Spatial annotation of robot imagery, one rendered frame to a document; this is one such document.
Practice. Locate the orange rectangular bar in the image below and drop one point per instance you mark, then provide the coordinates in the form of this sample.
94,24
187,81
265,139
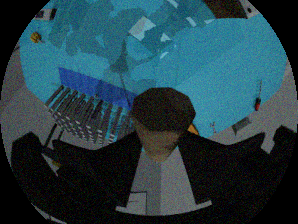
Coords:
193,129

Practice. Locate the red and black screwdriver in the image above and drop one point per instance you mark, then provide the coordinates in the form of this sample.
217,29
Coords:
258,102

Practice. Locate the blue taped strip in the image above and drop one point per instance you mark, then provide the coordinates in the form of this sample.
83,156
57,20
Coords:
85,84

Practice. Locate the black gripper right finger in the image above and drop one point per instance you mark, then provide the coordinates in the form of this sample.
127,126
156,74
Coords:
209,163

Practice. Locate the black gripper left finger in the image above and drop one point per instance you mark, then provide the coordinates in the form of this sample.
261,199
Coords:
113,166

